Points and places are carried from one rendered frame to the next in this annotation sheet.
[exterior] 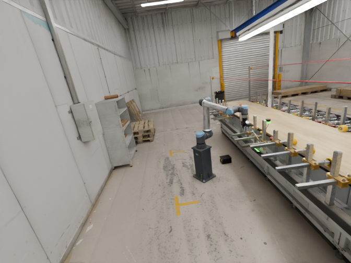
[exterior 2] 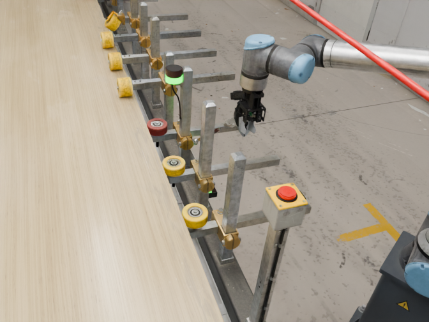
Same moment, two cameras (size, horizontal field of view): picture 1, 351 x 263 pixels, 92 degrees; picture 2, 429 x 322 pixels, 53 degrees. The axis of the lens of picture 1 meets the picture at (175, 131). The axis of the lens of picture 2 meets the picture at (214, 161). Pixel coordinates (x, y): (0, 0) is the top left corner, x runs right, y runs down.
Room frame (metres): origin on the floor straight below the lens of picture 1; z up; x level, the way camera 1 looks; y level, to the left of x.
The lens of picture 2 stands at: (3.42, -1.58, 1.85)
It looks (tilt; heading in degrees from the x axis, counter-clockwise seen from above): 38 degrees down; 157
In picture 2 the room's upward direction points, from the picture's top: 5 degrees clockwise
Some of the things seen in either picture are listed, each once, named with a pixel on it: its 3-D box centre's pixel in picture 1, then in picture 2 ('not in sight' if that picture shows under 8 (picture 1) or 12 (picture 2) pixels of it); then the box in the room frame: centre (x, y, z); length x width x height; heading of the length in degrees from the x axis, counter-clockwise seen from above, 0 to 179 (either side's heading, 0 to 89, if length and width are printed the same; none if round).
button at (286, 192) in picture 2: not in sight; (286, 193); (2.83, -1.16, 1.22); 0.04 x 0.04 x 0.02
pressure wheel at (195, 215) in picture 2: not in sight; (194, 223); (2.53, -1.26, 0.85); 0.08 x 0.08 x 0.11
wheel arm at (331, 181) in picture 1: (320, 183); (156, 18); (1.03, -1.01, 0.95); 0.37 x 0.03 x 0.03; 89
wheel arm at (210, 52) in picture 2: (285, 153); (166, 55); (1.53, -1.08, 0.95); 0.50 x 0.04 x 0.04; 89
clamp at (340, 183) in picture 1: (336, 179); (133, 20); (1.05, -1.14, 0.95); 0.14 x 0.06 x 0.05; 179
